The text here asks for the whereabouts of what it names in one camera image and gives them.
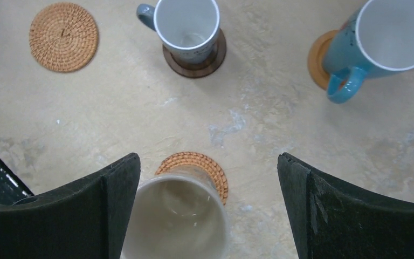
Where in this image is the dark brown wooden coaster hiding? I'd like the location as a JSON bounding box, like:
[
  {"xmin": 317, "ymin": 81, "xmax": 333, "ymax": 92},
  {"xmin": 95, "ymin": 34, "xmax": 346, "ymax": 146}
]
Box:
[{"xmin": 162, "ymin": 29, "xmax": 227, "ymax": 78}]

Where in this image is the beige mug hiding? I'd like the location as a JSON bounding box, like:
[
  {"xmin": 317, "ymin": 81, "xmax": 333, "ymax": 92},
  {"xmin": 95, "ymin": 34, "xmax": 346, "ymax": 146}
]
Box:
[{"xmin": 120, "ymin": 165, "xmax": 230, "ymax": 259}]

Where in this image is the light wooden coaster right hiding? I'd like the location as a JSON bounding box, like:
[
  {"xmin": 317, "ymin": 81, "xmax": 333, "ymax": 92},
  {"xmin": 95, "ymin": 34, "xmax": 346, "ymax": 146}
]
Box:
[{"xmin": 307, "ymin": 30, "xmax": 347, "ymax": 92}]

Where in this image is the woven rattan coaster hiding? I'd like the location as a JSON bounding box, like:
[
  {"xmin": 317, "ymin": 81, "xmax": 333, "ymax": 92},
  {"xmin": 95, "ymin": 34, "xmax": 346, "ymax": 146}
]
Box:
[
  {"xmin": 29, "ymin": 2, "xmax": 99, "ymax": 73},
  {"xmin": 155, "ymin": 152, "xmax": 229, "ymax": 206}
]

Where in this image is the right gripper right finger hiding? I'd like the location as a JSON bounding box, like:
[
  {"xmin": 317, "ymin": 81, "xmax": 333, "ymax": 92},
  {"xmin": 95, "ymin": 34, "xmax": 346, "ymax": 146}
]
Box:
[{"xmin": 277, "ymin": 153, "xmax": 414, "ymax": 258}]

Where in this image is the blue mug white inside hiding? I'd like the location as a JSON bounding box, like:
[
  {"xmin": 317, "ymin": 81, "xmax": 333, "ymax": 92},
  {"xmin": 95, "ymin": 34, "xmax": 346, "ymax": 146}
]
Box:
[{"xmin": 322, "ymin": 0, "xmax": 414, "ymax": 104}]

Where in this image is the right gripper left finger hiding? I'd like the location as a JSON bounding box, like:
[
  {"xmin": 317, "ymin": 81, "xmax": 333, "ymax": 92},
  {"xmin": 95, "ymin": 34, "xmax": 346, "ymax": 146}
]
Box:
[{"xmin": 0, "ymin": 153, "xmax": 141, "ymax": 258}]

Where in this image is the woven rattan coaster left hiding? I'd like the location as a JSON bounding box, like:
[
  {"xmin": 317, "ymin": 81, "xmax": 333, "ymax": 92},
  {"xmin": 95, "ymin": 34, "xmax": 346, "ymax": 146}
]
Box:
[{"xmin": 29, "ymin": 2, "xmax": 99, "ymax": 73}]

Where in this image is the small grey mug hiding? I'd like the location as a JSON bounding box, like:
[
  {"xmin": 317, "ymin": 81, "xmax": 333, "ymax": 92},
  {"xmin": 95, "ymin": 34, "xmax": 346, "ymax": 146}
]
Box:
[{"xmin": 136, "ymin": 0, "xmax": 220, "ymax": 64}]

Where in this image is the woven rattan coaster right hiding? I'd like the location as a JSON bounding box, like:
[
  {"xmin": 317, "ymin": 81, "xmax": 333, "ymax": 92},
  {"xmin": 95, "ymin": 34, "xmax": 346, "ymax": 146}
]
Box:
[{"xmin": 155, "ymin": 152, "xmax": 229, "ymax": 206}]

